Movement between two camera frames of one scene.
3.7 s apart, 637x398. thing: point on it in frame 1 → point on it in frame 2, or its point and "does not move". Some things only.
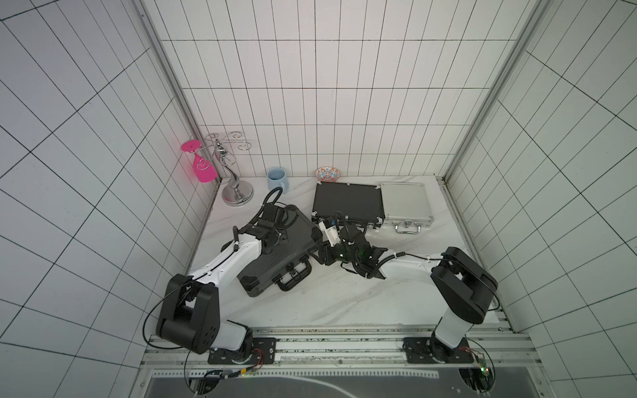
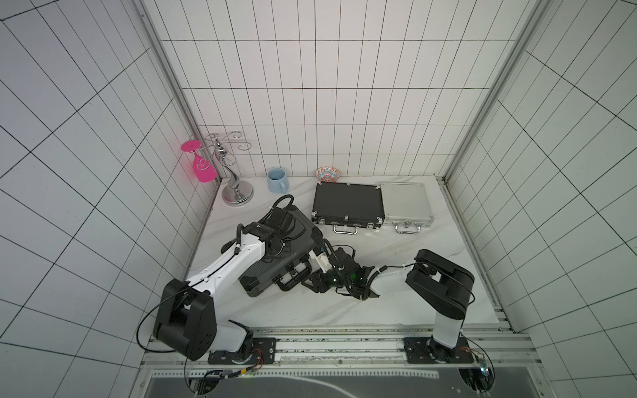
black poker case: x=286 y=261 does not move
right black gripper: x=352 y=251 → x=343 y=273
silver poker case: x=406 y=206 does not move
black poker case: x=357 y=205 does not move
